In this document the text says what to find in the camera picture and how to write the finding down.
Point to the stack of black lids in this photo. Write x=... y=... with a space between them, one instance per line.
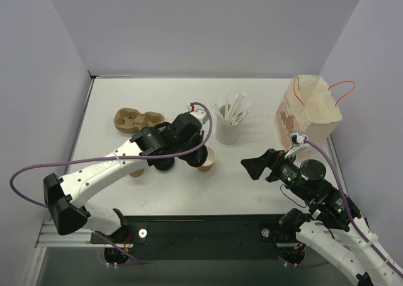
x=164 y=164

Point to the white straw holder cup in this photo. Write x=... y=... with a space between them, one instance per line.
x=225 y=133

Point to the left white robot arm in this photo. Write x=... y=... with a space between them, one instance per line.
x=66 y=197

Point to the stack of brown paper cups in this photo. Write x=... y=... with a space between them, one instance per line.
x=137 y=173

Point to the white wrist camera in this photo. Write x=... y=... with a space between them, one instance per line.
x=199 y=113
x=299 y=144

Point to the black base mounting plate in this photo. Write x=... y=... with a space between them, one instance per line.
x=212 y=237

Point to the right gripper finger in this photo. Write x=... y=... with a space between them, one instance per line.
x=267 y=158
x=254 y=171

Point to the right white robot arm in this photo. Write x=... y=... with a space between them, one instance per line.
x=333 y=227

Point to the brown cardboard cup carrier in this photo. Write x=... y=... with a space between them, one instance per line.
x=130 y=121

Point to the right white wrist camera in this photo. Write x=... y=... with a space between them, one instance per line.
x=299 y=144

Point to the single brown paper cup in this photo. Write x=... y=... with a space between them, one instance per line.
x=207 y=165

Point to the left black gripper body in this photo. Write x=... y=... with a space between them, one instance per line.
x=195 y=155

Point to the paper takeout bag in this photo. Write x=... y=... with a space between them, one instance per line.
x=309 y=107

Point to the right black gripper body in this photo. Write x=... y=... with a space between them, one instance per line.
x=272 y=165

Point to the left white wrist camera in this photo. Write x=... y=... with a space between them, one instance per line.
x=199 y=113

